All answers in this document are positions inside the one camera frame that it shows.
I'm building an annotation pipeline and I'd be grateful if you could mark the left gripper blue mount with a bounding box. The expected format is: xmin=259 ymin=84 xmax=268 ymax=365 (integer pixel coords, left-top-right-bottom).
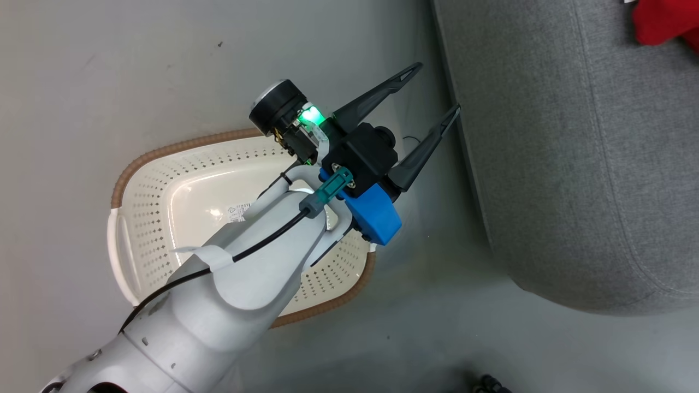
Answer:
xmin=248 ymin=62 xmax=461 ymax=247

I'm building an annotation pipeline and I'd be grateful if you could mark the cream perforated laundry basket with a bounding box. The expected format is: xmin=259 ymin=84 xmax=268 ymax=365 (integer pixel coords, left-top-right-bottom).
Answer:
xmin=108 ymin=128 xmax=377 ymax=329

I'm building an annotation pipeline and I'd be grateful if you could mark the white paper cable tag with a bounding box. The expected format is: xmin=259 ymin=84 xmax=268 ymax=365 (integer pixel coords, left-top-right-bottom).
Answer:
xmin=172 ymin=245 xmax=235 ymax=273

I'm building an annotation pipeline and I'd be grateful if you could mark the red garment with white stripes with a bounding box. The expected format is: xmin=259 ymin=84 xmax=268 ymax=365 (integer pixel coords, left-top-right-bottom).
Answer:
xmin=625 ymin=0 xmax=699 ymax=54

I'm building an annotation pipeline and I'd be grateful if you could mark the grey fabric sofa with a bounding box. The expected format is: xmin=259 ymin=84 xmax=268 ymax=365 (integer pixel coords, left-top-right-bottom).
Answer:
xmin=431 ymin=0 xmax=699 ymax=316

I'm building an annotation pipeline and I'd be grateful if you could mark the black left arm cable teal plug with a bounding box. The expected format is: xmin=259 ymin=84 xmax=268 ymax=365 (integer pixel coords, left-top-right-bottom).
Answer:
xmin=117 ymin=166 xmax=353 ymax=335

